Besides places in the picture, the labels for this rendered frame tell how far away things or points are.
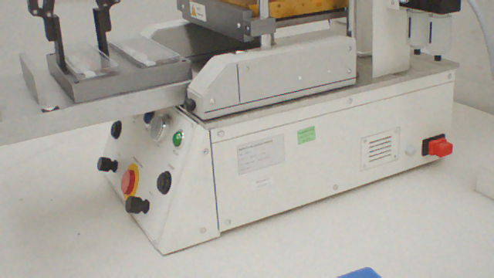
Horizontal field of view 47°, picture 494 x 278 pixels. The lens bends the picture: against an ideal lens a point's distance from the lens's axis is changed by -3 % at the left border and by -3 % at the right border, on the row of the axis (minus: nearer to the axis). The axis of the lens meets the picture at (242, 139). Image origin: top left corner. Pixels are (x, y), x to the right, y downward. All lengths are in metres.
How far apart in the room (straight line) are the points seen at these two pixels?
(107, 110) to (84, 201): 0.26
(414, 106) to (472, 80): 0.41
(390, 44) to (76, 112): 0.48
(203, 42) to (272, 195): 0.33
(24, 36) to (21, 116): 1.55
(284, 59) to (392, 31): 0.20
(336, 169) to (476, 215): 0.22
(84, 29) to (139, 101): 1.57
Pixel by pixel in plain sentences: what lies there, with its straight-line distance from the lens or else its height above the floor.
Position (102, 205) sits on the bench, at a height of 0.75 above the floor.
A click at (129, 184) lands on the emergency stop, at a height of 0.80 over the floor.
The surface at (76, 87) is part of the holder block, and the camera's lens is 0.76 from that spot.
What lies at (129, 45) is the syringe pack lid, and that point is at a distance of 0.89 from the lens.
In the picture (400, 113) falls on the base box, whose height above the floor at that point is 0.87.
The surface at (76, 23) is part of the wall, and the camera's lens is 2.33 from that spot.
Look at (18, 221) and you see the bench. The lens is 0.98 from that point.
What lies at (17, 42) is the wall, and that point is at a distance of 2.30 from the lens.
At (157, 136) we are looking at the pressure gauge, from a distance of 0.85.
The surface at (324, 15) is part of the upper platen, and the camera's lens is 0.90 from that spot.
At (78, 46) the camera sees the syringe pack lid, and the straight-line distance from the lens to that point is 0.92.
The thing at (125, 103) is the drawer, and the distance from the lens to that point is 0.77.
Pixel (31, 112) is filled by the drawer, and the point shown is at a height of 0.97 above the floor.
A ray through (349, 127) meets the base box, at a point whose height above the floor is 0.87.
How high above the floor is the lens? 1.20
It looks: 23 degrees down
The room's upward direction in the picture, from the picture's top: 4 degrees counter-clockwise
